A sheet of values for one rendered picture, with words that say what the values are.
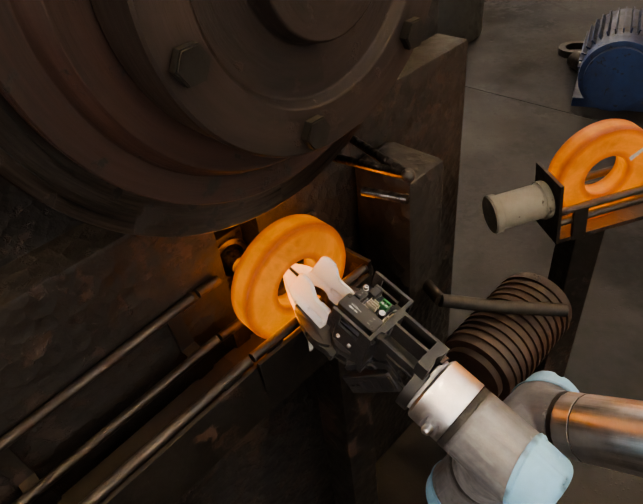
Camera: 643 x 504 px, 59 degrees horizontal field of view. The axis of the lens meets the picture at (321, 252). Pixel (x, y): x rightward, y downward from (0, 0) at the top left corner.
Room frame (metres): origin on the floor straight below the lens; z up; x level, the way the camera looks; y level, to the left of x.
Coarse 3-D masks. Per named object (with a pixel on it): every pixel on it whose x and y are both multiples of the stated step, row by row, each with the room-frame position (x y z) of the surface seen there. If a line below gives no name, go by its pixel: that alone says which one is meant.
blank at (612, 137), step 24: (624, 120) 0.71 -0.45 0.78; (576, 144) 0.69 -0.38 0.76; (600, 144) 0.68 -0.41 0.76; (624, 144) 0.68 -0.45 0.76; (552, 168) 0.69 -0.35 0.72; (576, 168) 0.68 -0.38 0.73; (624, 168) 0.69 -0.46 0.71; (576, 192) 0.68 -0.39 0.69; (600, 192) 0.69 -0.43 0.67; (600, 216) 0.68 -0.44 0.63
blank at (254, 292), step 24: (288, 216) 0.53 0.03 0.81; (312, 216) 0.55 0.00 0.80; (264, 240) 0.50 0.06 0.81; (288, 240) 0.49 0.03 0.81; (312, 240) 0.51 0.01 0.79; (336, 240) 0.54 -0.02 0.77; (240, 264) 0.48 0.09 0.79; (264, 264) 0.47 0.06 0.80; (288, 264) 0.49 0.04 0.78; (312, 264) 0.53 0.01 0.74; (336, 264) 0.53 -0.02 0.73; (240, 288) 0.47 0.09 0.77; (264, 288) 0.47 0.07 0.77; (240, 312) 0.46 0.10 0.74; (264, 312) 0.46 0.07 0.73; (288, 312) 0.48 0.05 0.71; (264, 336) 0.46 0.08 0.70
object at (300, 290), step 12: (288, 276) 0.49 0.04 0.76; (300, 276) 0.46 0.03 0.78; (288, 288) 0.48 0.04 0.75; (300, 288) 0.46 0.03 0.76; (312, 288) 0.45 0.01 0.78; (300, 300) 0.46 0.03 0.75; (312, 300) 0.45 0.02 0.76; (312, 312) 0.45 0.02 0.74; (324, 312) 0.43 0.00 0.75; (324, 324) 0.43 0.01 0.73
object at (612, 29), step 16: (608, 16) 2.41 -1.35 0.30; (624, 16) 2.32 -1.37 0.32; (640, 16) 2.28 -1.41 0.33; (592, 32) 2.36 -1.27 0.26; (608, 32) 2.19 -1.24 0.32; (624, 32) 2.16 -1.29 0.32; (640, 32) 2.15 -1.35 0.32; (592, 48) 2.15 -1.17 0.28; (608, 48) 2.08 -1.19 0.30; (624, 48) 2.03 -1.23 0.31; (640, 48) 2.03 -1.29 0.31; (592, 64) 2.08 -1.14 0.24; (608, 64) 2.05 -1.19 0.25; (624, 64) 2.03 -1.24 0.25; (640, 64) 2.00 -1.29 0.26; (592, 80) 2.07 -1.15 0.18; (608, 80) 2.05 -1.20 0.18; (624, 80) 2.02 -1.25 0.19; (640, 80) 1.99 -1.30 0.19; (576, 96) 2.23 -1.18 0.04; (592, 96) 2.07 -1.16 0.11; (608, 96) 2.04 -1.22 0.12; (624, 96) 2.01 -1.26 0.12; (640, 96) 1.99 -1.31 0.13
